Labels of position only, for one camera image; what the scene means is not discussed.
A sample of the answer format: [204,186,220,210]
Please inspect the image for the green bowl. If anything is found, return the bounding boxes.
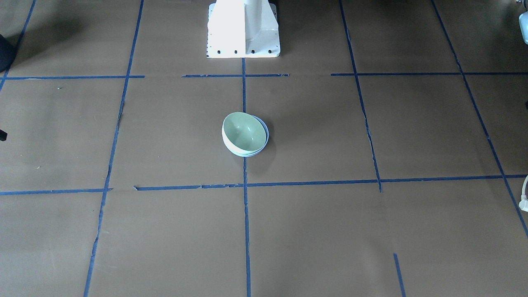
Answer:
[222,112,267,156]

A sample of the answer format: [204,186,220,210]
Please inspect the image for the blue bowl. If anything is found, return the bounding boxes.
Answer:
[229,115,270,158]

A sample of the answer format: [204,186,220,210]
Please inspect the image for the white power plug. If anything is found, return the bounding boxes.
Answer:
[518,175,528,212]

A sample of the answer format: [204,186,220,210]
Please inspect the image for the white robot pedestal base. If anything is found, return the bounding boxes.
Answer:
[206,0,281,59]

